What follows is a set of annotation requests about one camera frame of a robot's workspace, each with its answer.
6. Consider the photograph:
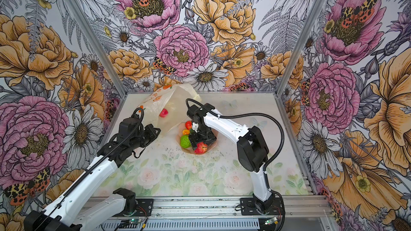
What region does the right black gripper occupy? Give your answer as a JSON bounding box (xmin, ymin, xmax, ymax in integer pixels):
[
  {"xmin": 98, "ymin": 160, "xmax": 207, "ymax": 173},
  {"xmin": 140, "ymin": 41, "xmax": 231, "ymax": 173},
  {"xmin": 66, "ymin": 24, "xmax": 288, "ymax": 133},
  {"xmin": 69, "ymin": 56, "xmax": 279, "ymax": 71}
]
[{"xmin": 188, "ymin": 123, "xmax": 217, "ymax": 150}]

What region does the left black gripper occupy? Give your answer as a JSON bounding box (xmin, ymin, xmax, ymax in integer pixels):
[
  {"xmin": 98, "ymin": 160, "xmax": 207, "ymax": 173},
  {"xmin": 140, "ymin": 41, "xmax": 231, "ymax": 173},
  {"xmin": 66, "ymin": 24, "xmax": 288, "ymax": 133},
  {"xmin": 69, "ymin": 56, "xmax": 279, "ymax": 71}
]
[{"xmin": 130, "ymin": 124, "xmax": 161, "ymax": 149}]

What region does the pink scalloped fruit plate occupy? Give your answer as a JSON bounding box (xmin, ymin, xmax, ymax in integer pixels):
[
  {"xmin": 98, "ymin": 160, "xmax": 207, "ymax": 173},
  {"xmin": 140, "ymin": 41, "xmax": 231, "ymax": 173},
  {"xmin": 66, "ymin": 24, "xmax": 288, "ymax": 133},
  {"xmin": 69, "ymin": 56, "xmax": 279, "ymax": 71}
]
[{"xmin": 176, "ymin": 121, "xmax": 218, "ymax": 155}]

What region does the red apple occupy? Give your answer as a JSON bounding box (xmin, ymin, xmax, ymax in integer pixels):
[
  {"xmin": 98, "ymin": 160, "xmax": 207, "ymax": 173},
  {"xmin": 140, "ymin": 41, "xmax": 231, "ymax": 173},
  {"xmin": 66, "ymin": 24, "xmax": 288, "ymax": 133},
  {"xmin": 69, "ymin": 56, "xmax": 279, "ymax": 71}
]
[{"xmin": 159, "ymin": 109, "xmax": 169, "ymax": 118}]

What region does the translucent cream plastic bag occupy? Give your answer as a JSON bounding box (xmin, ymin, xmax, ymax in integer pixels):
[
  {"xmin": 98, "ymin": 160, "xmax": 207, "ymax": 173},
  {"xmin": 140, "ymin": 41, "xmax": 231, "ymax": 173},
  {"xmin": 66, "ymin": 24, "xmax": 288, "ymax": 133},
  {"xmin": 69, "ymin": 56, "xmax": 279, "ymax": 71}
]
[{"xmin": 137, "ymin": 84, "xmax": 202, "ymax": 134}]

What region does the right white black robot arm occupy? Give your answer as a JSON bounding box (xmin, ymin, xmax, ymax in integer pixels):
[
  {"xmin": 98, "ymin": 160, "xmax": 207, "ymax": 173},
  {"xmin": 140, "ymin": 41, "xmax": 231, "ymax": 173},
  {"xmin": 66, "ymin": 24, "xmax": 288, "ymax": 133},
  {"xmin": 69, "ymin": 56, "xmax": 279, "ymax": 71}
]
[{"xmin": 187, "ymin": 100, "xmax": 275, "ymax": 215}]

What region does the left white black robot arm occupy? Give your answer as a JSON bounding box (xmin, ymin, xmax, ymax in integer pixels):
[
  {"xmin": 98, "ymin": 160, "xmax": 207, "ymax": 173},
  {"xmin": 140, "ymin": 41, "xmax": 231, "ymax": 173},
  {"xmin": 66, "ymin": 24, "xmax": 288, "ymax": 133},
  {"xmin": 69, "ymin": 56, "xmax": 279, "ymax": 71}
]
[{"xmin": 24, "ymin": 115, "xmax": 161, "ymax": 231}]

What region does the red yellow peach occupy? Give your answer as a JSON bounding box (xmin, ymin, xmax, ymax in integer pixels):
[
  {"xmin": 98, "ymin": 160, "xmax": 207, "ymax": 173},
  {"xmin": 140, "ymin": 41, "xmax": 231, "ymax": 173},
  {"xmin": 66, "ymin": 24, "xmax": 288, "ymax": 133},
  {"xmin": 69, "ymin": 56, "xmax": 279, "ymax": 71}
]
[{"xmin": 185, "ymin": 121, "xmax": 192, "ymax": 130}]

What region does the red bumpy fruit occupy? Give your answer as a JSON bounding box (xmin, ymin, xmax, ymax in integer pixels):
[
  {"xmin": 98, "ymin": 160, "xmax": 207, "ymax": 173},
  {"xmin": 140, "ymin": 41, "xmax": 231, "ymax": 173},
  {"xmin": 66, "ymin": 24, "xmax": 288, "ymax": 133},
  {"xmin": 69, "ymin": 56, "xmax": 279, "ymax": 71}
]
[{"xmin": 194, "ymin": 142, "xmax": 208, "ymax": 155}]

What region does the green bumpy fruit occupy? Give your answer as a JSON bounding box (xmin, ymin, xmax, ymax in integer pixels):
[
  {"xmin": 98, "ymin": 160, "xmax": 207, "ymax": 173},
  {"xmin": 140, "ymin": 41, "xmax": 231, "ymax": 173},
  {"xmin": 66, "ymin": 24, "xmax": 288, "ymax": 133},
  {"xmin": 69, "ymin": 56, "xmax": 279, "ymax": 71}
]
[{"xmin": 180, "ymin": 135, "xmax": 192, "ymax": 149}]

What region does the white perforated vent strip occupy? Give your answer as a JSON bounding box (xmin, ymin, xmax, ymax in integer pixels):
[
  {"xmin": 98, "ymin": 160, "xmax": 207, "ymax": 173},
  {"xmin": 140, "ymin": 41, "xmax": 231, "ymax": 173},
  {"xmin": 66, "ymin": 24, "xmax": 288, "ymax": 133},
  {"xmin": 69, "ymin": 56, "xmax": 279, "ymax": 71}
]
[{"xmin": 105, "ymin": 219, "xmax": 261, "ymax": 231}]

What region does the left black cable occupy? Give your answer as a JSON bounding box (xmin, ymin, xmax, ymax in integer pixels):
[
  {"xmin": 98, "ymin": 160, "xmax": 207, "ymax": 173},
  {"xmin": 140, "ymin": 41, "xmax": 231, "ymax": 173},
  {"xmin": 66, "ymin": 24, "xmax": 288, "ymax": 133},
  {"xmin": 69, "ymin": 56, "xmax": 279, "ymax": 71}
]
[{"xmin": 35, "ymin": 107, "xmax": 145, "ymax": 231}]

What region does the right black corrugated cable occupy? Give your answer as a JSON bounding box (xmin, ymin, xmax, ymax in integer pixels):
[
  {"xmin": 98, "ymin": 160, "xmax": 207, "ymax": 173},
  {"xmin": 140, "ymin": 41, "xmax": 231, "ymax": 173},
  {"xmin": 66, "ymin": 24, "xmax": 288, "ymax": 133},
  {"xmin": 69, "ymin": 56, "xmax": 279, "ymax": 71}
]
[{"xmin": 185, "ymin": 98, "xmax": 286, "ymax": 231}]

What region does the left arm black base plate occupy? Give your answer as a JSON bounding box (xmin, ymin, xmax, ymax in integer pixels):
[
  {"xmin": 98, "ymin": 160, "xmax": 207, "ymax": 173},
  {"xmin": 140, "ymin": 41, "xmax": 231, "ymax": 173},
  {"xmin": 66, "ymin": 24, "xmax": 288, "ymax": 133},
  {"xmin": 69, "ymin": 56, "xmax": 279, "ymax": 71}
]
[{"xmin": 116, "ymin": 198, "xmax": 154, "ymax": 217}]

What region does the aluminium front rail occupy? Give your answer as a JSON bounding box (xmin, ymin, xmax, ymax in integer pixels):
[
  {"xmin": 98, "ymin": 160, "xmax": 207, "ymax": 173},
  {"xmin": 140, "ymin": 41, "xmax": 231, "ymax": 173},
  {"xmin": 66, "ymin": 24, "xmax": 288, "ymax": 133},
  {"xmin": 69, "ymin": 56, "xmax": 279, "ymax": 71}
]
[{"xmin": 137, "ymin": 195, "xmax": 332, "ymax": 220}]

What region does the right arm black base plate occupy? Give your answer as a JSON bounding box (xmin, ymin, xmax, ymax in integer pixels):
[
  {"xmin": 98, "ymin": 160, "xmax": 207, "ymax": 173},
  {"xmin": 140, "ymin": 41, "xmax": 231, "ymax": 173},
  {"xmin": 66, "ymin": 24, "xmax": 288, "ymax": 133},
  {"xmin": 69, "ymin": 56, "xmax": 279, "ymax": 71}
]
[{"xmin": 240, "ymin": 197, "xmax": 285, "ymax": 216}]

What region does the left aluminium corner post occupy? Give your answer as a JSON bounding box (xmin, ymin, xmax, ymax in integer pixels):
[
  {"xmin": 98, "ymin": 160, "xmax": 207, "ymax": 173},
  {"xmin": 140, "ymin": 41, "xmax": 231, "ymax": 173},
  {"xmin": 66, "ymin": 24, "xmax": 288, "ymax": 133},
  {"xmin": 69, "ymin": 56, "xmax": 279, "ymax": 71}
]
[{"xmin": 64, "ymin": 0, "xmax": 127, "ymax": 98}]

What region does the aluminium corner post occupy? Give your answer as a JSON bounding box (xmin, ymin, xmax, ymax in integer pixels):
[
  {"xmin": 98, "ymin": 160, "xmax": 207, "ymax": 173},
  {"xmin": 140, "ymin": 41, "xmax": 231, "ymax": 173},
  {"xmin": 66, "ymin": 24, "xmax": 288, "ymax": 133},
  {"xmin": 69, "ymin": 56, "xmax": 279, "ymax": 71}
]
[
  {"xmin": 276, "ymin": 0, "xmax": 327, "ymax": 97},
  {"xmin": 64, "ymin": 0, "xmax": 127, "ymax": 98}
]

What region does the right aluminium corner post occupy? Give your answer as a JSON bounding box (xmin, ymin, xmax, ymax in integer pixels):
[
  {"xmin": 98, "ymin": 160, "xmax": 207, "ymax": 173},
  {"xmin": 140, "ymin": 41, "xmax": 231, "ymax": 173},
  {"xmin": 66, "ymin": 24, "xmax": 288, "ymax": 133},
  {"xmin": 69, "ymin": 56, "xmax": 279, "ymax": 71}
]
[{"xmin": 276, "ymin": 0, "xmax": 327, "ymax": 97}]

